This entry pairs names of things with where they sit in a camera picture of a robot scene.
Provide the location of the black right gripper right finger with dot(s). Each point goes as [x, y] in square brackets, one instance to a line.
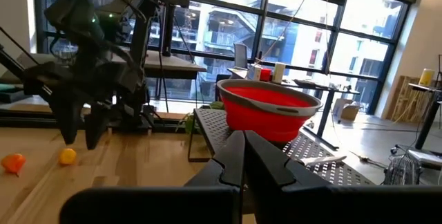
[276, 182]

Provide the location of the black floor fan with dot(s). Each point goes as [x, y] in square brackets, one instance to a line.
[402, 170]

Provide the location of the grey standing desk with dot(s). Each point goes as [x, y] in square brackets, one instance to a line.
[172, 66]

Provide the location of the green potted plant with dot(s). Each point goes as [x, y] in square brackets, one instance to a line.
[189, 123]

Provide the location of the red collapsible colander bowl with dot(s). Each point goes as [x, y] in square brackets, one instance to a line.
[262, 120]

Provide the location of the yellow roll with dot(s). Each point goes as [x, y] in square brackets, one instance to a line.
[426, 77]

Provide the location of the white container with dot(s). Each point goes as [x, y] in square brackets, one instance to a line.
[256, 73]

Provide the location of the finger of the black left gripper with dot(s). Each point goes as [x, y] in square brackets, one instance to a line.
[96, 127]
[67, 120]

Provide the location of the small orange fruit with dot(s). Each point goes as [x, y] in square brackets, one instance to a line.
[13, 162]
[67, 156]

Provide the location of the red cup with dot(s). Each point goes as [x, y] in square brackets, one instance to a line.
[266, 75]

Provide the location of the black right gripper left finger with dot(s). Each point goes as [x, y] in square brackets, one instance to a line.
[221, 182]

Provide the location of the wooden pallet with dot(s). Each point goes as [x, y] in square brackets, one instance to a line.
[404, 99]

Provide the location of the white paper roll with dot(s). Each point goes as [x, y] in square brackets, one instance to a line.
[279, 72]

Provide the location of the black perforated metal shelf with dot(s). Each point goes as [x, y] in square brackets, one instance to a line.
[214, 127]

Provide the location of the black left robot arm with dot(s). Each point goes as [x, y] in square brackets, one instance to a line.
[141, 27]

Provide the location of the black-legged office desk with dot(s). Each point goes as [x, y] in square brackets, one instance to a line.
[328, 113]

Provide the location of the white office chair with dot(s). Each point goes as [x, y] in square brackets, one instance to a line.
[241, 55]

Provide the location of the cardboard box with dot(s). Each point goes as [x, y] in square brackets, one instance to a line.
[348, 111]

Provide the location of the black office desk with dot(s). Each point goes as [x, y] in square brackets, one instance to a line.
[428, 120]

